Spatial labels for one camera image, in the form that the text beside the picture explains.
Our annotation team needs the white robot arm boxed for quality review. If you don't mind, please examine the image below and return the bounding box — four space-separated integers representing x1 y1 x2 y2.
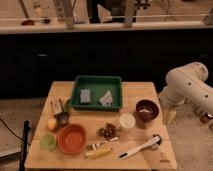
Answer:
158 62 213 125

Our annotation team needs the dark maroon bowl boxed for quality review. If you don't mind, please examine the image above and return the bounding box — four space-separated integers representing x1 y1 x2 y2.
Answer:
136 99 159 122

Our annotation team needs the red bowl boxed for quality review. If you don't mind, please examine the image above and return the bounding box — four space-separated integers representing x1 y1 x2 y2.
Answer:
57 124 86 154

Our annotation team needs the white round cup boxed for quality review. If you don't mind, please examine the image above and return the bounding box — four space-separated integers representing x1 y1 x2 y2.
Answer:
119 113 136 130

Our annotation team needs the bunch of red grapes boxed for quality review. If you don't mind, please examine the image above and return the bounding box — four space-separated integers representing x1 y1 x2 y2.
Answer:
97 123 116 140

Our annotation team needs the folded grey cloth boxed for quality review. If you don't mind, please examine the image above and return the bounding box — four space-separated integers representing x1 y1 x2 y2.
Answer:
99 90 113 106

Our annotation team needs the yellow banana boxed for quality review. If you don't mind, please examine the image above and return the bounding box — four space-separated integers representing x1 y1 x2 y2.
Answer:
85 148 112 159

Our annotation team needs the green plastic tray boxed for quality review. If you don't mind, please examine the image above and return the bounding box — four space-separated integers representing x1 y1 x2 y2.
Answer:
70 75 122 112

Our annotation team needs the silver fork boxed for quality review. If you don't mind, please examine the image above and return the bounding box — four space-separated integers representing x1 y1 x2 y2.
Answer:
87 137 119 150

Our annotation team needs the grey sponge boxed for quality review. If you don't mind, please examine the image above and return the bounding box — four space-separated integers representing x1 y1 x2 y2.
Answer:
80 89 91 104

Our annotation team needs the small metal pot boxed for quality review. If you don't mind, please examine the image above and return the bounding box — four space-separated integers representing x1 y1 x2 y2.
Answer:
51 99 69 126

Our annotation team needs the yellow lemon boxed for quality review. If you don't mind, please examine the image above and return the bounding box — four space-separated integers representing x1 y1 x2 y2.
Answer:
47 118 58 131

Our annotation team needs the small green cup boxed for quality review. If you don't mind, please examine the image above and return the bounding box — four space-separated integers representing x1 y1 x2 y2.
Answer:
40 133 56 150

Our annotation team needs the black chair frame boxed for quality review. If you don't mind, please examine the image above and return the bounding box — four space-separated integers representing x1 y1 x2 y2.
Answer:
19 120 30 171

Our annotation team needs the black cable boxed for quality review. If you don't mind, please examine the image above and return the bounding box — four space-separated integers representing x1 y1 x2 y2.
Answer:
0 118 23 141

